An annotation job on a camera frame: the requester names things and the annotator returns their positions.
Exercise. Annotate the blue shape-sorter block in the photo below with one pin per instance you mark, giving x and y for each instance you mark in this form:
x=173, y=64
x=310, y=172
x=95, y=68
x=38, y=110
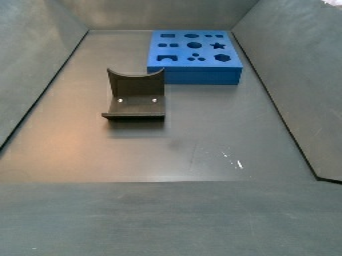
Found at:
x=195, y=57

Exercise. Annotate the black curved holder stand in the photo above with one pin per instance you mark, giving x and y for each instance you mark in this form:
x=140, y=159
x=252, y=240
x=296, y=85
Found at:
x=137, y=95

